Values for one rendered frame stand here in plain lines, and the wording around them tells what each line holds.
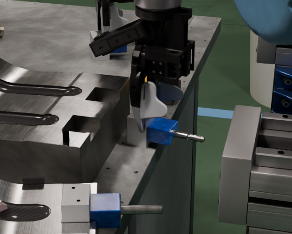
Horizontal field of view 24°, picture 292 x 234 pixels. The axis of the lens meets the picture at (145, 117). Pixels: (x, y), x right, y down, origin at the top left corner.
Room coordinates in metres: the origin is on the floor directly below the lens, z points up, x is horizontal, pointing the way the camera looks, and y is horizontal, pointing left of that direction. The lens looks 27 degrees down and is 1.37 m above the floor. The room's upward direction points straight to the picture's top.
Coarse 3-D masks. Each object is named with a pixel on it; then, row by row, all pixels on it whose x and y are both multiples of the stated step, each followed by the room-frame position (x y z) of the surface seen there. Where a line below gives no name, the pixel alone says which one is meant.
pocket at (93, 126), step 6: (72, 120) 0.94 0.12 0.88; (78, 120) 0.95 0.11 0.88; (84, 120) 0.94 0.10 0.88; (90, 120) 0.94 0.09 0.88; (96, 120) 0.94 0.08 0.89; (66, 126) 0.92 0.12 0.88; (72, 126) 0.94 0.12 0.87; (78, 126) 0.95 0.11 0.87; (84, 126) 0.94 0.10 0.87; (90, 126) 0.94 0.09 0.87; (96, 126) 0.94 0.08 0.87; (84, 132) 0.94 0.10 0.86; (90, 132) 0.94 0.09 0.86; (96, 132) 0.92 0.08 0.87
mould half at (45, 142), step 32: (0, 64) 1.14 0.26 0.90; (0, 96) 1.03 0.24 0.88; (32, 96) 1.03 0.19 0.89; (64, 96) 1.02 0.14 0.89; (128, 96) 1.09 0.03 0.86; (0, 128) 0.91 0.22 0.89; (32, 128) 0.91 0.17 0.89; (0, 160) 0.88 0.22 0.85; (32, 160) 0.86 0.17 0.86; (64, 160) 0.85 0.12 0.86; (96, 160) 0.91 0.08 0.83
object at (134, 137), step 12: (132, 120) 1.01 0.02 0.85; (156, 120) 1.02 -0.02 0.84; (168, 120) 1.02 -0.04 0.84; (132, 132) 1.01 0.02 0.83; (144, 132) 1.00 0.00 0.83; (156, 132) 0.99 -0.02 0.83; (168, 132) 0.98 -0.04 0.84; (180, 132) 1.00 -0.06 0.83; (132, 144) 1.01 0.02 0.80; (144, 144) 1.00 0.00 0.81; (168, 144) 0.98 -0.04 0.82
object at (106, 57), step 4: (92, 32) 1.42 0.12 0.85; (96, 32) 1.42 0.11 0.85; (100, 32) 1.42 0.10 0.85; (92, 36) 1.40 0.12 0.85; (92, 40) 1.39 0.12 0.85; (128, 44) 1.42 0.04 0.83; (132, 44) 1.42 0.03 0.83; (120, 48) 1.40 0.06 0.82; (124, 48) 1.40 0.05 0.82; (92, 52) 1.40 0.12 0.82; (112, 52) 1.40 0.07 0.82; (116, 52) 1.40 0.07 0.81; (120, 52) 1.40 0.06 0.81; (92, 56) 1.40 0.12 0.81; (100, 56) 1.39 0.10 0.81; (104, 56) 1.39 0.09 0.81; (108, 56) 1.39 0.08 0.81; (96, 60) 1.39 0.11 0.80; (100, 60) 1.39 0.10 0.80
